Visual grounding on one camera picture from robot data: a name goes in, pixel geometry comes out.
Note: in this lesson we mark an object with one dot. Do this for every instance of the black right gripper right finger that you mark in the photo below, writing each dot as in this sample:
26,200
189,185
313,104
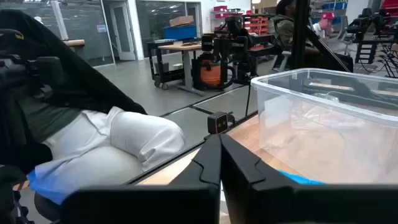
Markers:
295,205

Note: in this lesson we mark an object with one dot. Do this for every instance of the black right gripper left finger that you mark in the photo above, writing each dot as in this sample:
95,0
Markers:
149,205

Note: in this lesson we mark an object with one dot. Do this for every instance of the blue white pill organizer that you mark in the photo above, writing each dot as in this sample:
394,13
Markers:
298,179

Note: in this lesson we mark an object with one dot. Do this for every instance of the clear plastic storage container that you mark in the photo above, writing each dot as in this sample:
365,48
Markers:
326,140

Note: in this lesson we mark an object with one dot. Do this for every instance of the person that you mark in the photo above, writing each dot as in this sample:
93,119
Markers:
140,137
320,29
284,31

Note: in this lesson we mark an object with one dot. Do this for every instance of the black office chair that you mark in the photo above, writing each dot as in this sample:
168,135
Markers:
46,208

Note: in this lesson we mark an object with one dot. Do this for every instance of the black wheeled cart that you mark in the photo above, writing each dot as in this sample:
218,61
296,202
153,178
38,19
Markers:
161,76

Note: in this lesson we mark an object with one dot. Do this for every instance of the orange black shop vacuum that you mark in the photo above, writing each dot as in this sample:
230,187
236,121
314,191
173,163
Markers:
211,76

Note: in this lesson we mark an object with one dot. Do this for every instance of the wood-top grey-leg desk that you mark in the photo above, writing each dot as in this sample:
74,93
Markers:
180,47

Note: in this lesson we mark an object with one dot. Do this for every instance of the black mechanical device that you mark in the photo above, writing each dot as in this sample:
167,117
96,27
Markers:
37,74

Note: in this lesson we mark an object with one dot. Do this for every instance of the blue box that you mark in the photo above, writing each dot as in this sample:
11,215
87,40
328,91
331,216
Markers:
180,32

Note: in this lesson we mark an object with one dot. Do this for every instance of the glass door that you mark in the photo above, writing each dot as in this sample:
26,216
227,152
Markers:
122,31

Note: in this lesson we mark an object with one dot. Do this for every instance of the brown cardboard tube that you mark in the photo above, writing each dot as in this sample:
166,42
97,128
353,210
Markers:
74,43

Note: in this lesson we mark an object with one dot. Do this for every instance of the shelf with red bins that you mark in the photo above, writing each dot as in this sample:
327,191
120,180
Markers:
256,25

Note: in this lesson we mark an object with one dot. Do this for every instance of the brown cardboard box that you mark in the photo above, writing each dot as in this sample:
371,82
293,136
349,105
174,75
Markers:
182,20

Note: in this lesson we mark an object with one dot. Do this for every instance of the blue storage bin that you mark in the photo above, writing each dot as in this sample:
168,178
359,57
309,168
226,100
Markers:
334,5

